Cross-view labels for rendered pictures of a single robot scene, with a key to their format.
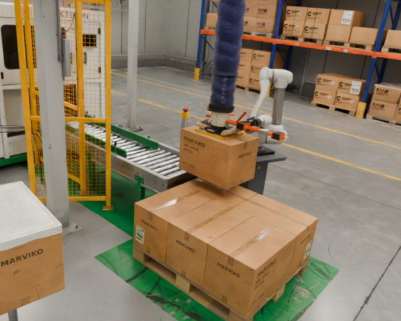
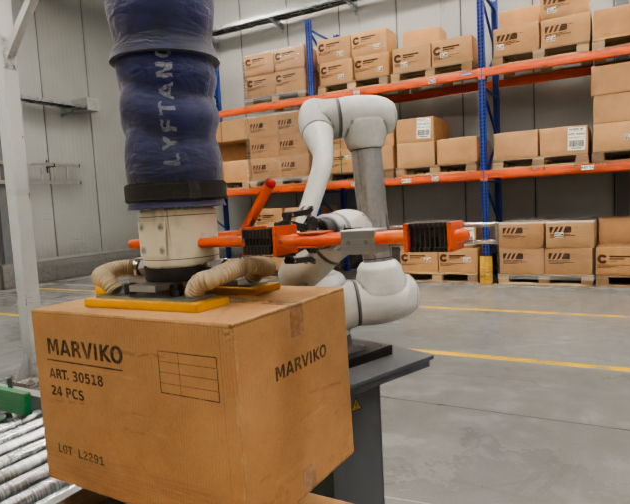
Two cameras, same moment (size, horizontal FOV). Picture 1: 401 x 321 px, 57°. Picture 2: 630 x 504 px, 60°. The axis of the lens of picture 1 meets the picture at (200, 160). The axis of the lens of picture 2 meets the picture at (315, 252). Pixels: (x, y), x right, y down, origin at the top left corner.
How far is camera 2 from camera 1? 214 cm
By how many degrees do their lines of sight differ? 18
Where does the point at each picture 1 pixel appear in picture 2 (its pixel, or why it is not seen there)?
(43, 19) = not seen: outside the picture
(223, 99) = (172, 148)
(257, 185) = (362, 465)
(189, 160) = (80, 433)
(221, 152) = (191, 368)
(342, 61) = (429, 203)
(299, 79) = not seen: hidden behind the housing
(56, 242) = not seen: outside the picture
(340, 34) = (420, 155)
